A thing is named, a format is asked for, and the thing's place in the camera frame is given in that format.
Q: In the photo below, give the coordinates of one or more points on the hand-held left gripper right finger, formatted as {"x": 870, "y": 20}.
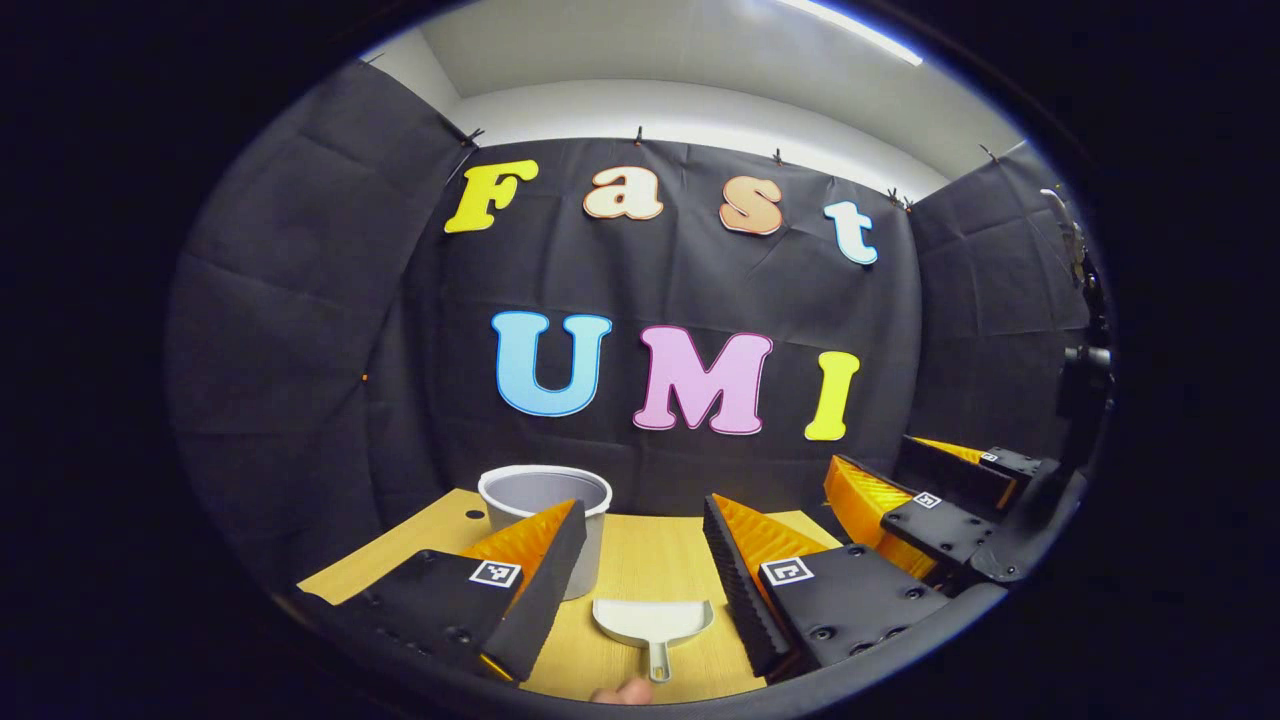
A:
{"x": 740, "y": 600}

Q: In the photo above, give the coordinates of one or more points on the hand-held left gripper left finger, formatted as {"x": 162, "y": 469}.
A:
{"x": 545, "y": 600}

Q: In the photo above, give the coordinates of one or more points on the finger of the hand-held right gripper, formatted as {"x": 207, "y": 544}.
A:
{"x": 950, "y": 475}
{"x": 940, "y": 528}

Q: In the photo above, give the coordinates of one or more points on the small grey dustpan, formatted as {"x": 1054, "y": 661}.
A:
{"x": 650, "y": 620}

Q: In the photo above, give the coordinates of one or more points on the grey garbage bin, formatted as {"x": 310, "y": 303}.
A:
{"x": 545, "y": 495}

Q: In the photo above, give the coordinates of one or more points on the wooden desktop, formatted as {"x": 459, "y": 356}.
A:
{"x": 650, "y": 560}

